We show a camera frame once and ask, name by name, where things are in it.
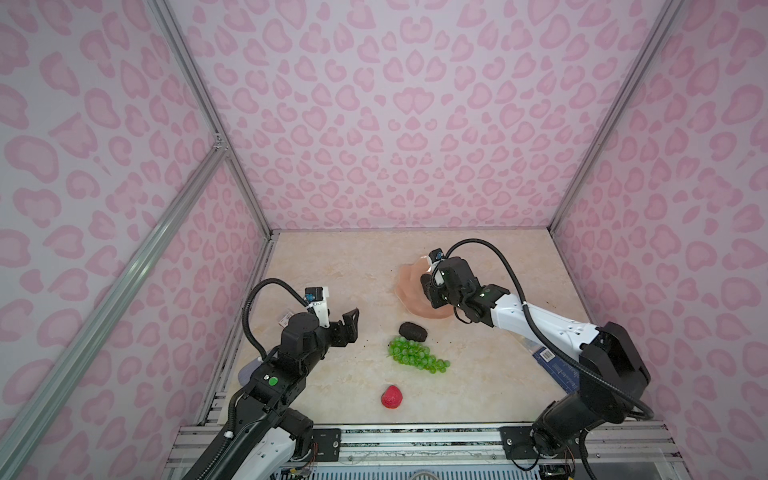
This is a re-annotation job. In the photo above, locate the dark avocado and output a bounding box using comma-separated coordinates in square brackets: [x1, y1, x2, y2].
[398, 322, 428, 343]

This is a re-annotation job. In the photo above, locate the green grape bunch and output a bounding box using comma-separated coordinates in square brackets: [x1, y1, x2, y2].
[387, 337, 451, 374]

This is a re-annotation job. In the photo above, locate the red strawberry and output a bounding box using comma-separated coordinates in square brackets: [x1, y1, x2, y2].
[380, 385, 403, 409]

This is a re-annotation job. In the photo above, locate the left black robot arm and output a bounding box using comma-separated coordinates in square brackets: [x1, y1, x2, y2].
[185, 309, 360, 479]

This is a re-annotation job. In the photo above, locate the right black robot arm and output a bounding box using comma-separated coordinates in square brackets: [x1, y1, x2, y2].
[422, 250, 654, 458]

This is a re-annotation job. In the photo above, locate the pink lotus fruit bowl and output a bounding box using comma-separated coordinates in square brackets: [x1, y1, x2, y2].
[394, 257, 453, 320]

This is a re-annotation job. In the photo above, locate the blue card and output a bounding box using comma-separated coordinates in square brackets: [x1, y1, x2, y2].
[520, 338, 580, 394]

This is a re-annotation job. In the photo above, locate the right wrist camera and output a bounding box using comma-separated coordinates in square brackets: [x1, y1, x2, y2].
[427, 248, 444, 272]

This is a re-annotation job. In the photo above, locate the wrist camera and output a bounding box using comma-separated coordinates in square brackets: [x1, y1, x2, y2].
[305, 286, 330, 328]
[427, 248, 444, 272]

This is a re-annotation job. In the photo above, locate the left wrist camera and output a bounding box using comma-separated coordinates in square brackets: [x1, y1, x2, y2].
[305, 286, 330, 328]

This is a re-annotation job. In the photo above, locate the left black cable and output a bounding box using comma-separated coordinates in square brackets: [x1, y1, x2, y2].
[241, 277, 308, 361]

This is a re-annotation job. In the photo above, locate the black cable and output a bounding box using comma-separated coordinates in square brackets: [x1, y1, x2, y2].
[241, 277, 308, 361]
[443, 238, 655, 421]

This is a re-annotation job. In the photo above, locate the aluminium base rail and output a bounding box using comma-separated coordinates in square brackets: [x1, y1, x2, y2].
[161, 422, 692, 479]

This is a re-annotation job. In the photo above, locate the right black cable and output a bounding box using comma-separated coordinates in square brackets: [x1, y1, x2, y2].
[443, 238, 655, 421]

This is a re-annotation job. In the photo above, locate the diagonal aluminium frame bar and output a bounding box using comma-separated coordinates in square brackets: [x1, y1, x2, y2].
[1, 143, 229, 479]

